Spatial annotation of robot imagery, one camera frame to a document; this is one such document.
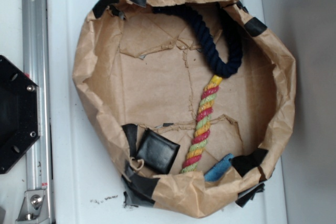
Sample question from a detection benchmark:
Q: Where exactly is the white tray board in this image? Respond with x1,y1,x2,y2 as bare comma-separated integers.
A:
47,0,287,223

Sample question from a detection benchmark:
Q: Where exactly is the multicolour twisted rope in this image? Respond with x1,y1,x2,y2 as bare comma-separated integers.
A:
180,74,224,174

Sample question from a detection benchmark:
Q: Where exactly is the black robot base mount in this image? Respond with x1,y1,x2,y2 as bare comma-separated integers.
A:
1,56,39,174

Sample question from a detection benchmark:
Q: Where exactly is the aluminium extrusion rail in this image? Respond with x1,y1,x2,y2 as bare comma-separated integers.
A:
20,0,53,224

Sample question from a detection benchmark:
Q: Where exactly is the light blue cloth piece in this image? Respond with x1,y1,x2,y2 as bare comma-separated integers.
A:
204,153,234,182

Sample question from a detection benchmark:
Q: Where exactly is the brown paper bag bin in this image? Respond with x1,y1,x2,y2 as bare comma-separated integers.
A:
72,0,296,218

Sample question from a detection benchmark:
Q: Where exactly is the dark navy blue rope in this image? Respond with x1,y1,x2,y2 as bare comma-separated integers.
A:
152,1,244,79

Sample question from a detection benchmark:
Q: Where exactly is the metal corner bracket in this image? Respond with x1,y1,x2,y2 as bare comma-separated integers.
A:
15,189,50,223

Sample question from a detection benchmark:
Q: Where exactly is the black square block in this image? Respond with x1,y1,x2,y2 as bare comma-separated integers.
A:
135,129,180,174

